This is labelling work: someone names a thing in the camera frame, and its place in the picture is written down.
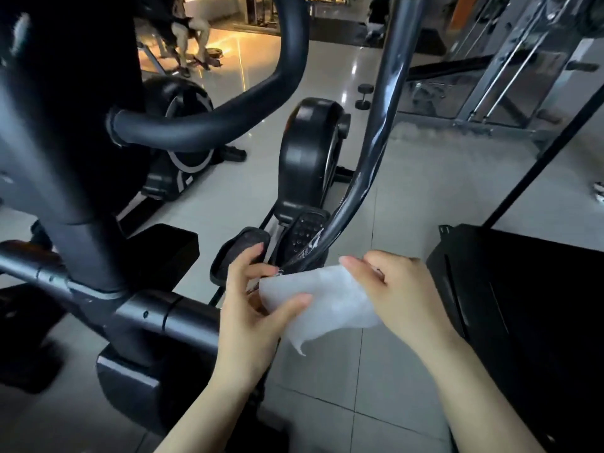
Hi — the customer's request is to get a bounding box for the person's left hand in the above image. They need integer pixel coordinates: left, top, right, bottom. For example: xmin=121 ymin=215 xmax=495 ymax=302
xmin=210 ymin=243 xmax=313 ymax=393

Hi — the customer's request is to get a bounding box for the person's right hand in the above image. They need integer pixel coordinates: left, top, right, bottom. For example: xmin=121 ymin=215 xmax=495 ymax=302
xmin=340 ymin=250 xmax=464 ymax=359

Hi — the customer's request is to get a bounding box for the white wet wipe sheet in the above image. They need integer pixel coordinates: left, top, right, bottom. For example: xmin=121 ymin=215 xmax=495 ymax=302
xmin=257 ymin=264 xmax=383 ymax=357

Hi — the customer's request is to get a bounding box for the black elliptical machine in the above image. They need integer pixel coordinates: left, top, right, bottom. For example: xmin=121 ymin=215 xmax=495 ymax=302
xmin=0 ymin=0 xmax=426 ymax=453
xmin=113 ymin=75 xmax=249 ymax=232

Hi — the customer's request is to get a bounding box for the person's right forearm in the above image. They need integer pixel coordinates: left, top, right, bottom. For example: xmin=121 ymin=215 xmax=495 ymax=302
xmin=420 ymin=330 xmax=547 ymax=453

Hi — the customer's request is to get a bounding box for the weight bench rack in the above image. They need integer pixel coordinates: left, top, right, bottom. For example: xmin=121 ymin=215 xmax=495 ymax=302
xmin=396 ymin=0 xmax=604 ymax=142

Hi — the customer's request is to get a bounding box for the glossy black treadmill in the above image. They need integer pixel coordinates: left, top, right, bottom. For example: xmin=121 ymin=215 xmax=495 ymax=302
xmin=427 ymin=84 xmax=604 ymax=453

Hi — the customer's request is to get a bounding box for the small black dumbbell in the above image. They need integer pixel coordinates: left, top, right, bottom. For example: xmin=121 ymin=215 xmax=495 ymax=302
xmin=355 ymin=84 xmax=376 ymax=111

